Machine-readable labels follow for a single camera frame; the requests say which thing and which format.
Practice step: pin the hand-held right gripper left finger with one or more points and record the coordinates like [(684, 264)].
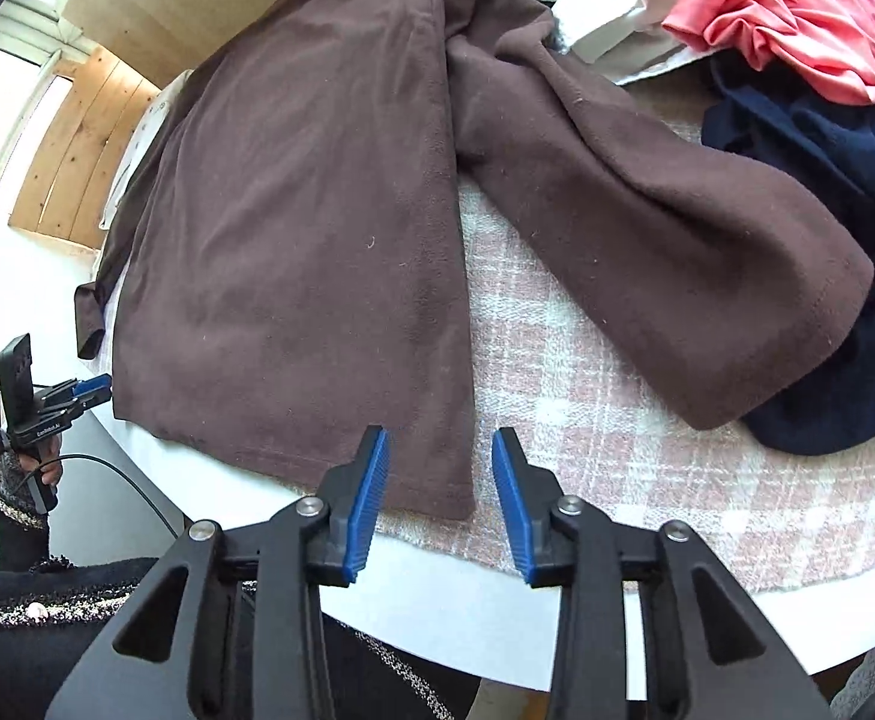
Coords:
[(370, 510)]

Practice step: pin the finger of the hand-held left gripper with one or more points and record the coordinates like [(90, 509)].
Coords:
[(92, 388)]

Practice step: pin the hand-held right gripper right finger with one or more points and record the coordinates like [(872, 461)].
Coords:
[(512, 510)]

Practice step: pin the brown fleece garment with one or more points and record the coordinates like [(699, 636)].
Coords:
[(295, 240)]

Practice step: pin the person's left forearm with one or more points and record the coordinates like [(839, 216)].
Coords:
[(21, 525)]

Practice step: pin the person's left hand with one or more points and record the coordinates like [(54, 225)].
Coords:
[(51, 474)]

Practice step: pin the pine wood panel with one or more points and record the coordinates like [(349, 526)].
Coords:
[(70, 150)]

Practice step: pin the person's black tweed jacket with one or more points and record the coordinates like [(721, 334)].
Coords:
[(47, 637)]

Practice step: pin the folded beige cardigan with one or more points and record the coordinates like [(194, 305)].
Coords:
[(145, 142)]

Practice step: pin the light wood laminate board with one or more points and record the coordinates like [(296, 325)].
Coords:
[(145, 0)]

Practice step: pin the dark navy garment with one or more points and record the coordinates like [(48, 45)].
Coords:
[(842, 157)]

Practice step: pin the pink garment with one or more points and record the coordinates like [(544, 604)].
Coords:
[(782, 15)]

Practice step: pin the white window frame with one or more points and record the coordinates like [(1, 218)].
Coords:
[(25, 37)]

